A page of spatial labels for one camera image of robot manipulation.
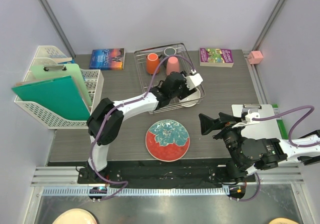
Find orange bowl white inside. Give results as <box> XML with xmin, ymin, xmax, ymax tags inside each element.
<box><xmin>179</xmin><ymin>88</ymin><xmax>201</xmax><ymax>107</ymax></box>

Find green board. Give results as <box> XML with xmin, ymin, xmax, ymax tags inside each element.
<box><xmin>272</xmin><ymin>104</ymin><xmax>289</xmax><ymax>140</ymax></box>

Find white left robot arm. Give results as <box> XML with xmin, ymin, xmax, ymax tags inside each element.
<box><xmin>86</xmin><ymin>71</ymin><xmax>203</xmax><ymax>183</ymax></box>

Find teal folder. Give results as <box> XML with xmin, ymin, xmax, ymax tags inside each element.
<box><xmin>12</xmin><ymin>76</ymin><xmax>90</xmax><ymax>121</ymax></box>

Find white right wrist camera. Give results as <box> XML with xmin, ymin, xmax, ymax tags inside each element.
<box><xmin>232</xmin><ymin>108</ymin><xmax>260</xmax><ymax>128</ymax></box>

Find cream round object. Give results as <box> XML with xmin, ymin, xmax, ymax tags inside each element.
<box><xmin>53</xmin><ymin>208</ymin><xmax>98</xmax><ymax>224</ymax></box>

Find tan round object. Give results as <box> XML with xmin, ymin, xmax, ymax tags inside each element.
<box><xmin>268</xmin><ymin>217</ymin><xmax>299</xmax><ymax>224</ymax></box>

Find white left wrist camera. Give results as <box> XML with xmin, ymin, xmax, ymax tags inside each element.
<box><xmin>185</xmin><ymin>70</ymin><xmax>203</xmax><ymax>90</ymax></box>

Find steel wire dish rack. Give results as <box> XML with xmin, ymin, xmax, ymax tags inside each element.
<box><xmin>134</xmin><ymin>43</ymin><xmax>205</xmax><ymax>114</ymax></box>

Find pink cube box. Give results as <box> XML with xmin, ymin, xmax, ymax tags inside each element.
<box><xmin>248</xmin><ymin>51</ymin><xmax>263</xmax><ymax>65</ymax></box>

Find pink cup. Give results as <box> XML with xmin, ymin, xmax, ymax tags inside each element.
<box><xmin>166</xmin><ymin>56</ymin><xmax>180</xmax><ymax>75</ymax></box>

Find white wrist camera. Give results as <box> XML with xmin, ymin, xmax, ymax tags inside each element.
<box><xmin>232</xmin><ymin>108</ymin><xmax>260</xmax><ymax>128</ymax></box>
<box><xmin>185</xmin><ymin>70</ymin><xmax>203</xmax><ymax>90</ymax></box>

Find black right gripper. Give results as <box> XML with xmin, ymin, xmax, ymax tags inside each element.
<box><xmin>197</xmin><ymin>113</ymin><xmax>244</xmax><ymax>169</ymax></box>

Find red and teal floral plate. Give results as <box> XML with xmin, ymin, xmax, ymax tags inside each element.
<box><xmin>145</xmin><ymin>119</ymin><xmax>191</xmax><ymax>162</ymax></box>

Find white clipboard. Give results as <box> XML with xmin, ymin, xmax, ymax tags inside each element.
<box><xmin>231</xmin><ymin>103</ymin><xmax>284</xmax><ymax>144</ymax></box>

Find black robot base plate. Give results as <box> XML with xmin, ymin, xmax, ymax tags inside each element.
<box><xmin>77</xmin><ymin>158</ymin><xmax>256</xmax><ymax>187</ymax></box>

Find white slotted cable duct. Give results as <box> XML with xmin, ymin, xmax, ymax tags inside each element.
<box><xmin>42</xmin><ymin>186</ymin><xmax>230</xmax><ymax>197</ymax></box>

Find purple and green book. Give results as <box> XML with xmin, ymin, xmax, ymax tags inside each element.
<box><xmin>199</xmin><ymin>48</ymin><xmax>234</xmax><ymax>68</ymax></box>

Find light green clipboard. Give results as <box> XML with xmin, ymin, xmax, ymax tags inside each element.
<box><xmin>29</xmin><ymin>64</ymin><xmax>92</xmax><ymax>106</ymax></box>

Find blue sunset cover book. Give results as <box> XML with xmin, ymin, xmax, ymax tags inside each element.
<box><xmin>89</xmin><ymin>48</ymin><xmax>125</xmax><ymax>70</ymax></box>

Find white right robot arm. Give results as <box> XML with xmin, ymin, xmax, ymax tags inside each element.
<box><xmin>198</xmin><ymin>112</ymin><xmax>320</xmax><ymax>182</ymax></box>

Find orange mug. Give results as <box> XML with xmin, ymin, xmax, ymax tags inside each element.
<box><xmin>146</xmin><ymin>53</ymin><xmax>160</xmax><ymax>75</ymax></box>

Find grey mug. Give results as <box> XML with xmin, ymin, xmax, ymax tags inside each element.
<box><xmin>158</xmin><ymin>47</ymin><xmax>177</xmax><ymax>60</ymax></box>

